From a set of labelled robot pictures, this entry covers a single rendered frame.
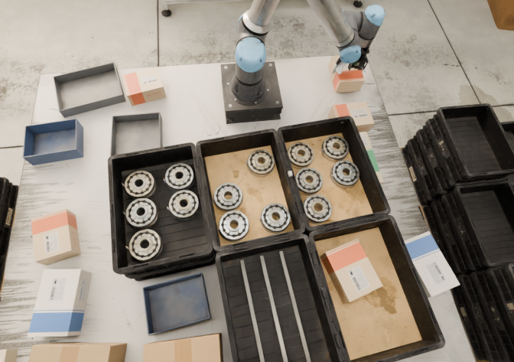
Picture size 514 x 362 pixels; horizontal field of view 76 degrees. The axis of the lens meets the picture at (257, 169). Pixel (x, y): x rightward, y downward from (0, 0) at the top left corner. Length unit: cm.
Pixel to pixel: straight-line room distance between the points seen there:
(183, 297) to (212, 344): 24
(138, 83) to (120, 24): 154
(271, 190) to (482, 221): 122
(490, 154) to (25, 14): 343
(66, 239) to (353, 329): 101
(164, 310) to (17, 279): 53
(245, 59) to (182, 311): 93
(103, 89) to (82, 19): 157
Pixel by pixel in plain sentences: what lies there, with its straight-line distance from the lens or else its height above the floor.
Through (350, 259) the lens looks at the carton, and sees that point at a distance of 112.
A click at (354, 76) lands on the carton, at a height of 79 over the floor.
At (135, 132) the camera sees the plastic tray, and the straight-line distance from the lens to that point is 153.
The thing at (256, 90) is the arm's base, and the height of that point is 85.
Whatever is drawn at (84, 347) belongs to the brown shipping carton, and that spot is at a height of 86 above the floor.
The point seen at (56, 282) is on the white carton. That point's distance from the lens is 131.
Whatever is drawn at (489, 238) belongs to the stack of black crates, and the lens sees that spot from 205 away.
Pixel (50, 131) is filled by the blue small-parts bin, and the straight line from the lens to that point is 166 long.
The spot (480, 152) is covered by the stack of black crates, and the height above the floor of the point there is 49.
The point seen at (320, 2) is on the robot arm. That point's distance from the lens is 114.
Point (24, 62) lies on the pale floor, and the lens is 308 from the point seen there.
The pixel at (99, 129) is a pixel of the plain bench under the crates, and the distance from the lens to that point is 159.
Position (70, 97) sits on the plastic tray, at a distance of 173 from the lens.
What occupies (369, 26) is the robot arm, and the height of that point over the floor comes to 108.
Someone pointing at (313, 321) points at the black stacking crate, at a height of 83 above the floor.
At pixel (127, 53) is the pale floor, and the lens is 285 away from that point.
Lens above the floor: 195
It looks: 65 degrees down
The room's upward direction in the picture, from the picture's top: 7 degrees clockwise
